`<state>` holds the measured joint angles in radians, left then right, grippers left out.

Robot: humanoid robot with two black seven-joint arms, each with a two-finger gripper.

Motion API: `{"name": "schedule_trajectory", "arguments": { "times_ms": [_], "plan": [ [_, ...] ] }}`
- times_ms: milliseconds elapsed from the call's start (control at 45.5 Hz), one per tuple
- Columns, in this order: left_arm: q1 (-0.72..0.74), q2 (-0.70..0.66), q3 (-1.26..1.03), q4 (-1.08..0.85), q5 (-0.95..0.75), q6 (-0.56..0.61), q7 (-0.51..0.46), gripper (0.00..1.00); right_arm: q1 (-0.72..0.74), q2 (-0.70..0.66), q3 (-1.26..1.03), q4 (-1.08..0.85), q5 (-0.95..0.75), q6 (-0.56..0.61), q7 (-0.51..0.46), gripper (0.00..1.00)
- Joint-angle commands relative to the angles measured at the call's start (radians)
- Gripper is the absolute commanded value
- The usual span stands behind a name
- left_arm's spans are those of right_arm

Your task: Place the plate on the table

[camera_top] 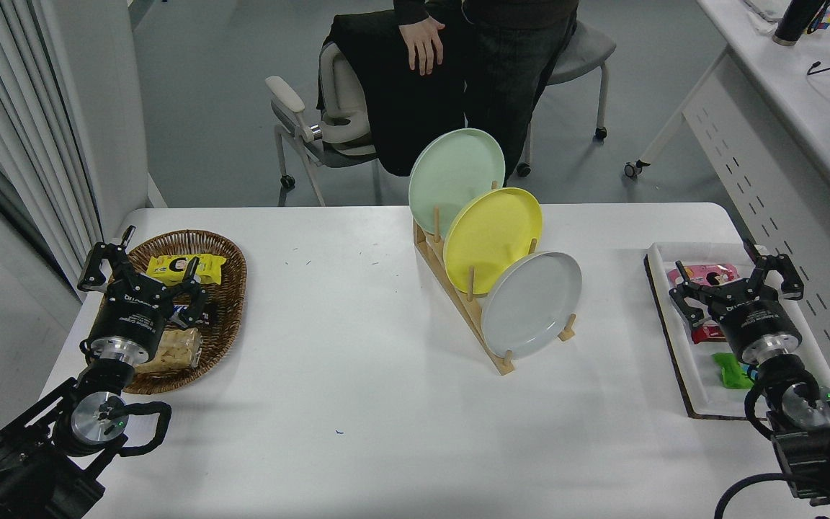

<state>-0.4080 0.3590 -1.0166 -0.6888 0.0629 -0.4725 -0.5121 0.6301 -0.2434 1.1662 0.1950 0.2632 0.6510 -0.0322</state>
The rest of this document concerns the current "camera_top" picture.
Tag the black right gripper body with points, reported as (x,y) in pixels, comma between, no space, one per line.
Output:
(757,321)

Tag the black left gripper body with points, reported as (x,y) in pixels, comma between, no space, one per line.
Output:
(130,313)

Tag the grey plate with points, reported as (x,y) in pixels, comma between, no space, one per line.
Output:
(530,306)

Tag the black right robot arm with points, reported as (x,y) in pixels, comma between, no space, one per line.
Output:
(818,447)

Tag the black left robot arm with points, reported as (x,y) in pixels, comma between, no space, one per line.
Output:
(26,468)

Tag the wooden plate rack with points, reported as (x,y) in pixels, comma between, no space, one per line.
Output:
(505,367)

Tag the yellow plate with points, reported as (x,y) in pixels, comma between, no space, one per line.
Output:
(491,238)

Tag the pale green plate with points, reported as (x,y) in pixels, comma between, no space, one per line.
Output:
(451,173)

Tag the person's right hand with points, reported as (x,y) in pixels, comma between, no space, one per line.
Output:
(422,47)

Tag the dark snack bar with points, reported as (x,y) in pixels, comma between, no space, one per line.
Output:
(212,312)

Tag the pink snack packet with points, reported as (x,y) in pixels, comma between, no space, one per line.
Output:
(710,274)

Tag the yellow snack packet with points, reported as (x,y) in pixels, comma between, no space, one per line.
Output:
(210,268)

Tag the brown wicker basket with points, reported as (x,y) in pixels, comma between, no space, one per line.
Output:
(231,303)

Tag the red snack bar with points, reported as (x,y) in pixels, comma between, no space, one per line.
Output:
(707,334)

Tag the clear bag of crackers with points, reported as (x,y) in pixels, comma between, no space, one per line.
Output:
(173,349)

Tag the green snack packet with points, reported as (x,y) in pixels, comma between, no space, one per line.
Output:
(730,371)

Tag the white tray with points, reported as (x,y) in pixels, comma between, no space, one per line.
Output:
(703,389)

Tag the white side desk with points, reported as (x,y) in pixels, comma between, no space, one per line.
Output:
(782,79)

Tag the cream office chair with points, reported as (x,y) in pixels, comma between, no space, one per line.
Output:
(285,94)

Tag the black flask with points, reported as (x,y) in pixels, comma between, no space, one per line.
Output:
(793,21)

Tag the colourful cube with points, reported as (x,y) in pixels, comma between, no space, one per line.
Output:
(824,20)

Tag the black jacket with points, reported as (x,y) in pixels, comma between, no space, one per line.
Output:
(386,108)

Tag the grey chair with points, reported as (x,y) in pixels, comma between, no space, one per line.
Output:
(588,47)

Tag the person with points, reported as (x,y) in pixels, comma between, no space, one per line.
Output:
(516,72)

